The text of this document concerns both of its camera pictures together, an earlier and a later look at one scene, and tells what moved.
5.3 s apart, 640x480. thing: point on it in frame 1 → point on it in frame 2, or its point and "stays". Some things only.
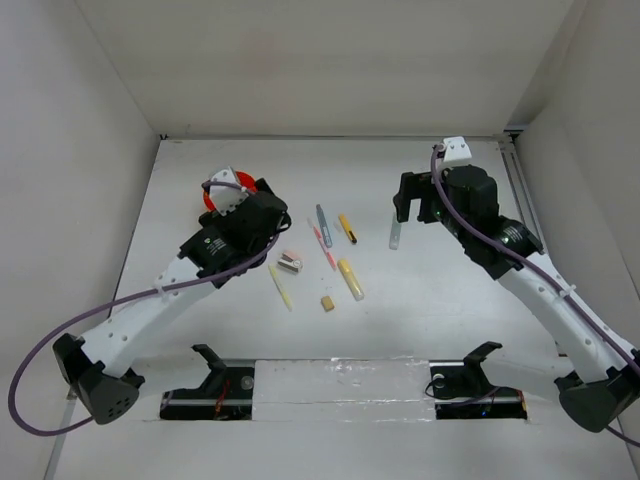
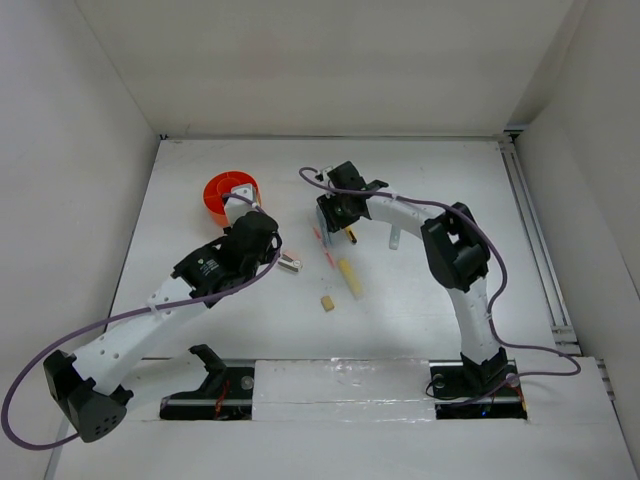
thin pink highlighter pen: [324, 247] stays
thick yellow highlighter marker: [351, 279] stays
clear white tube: [395, 233] stays
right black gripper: [415, 185] → [334, 222]
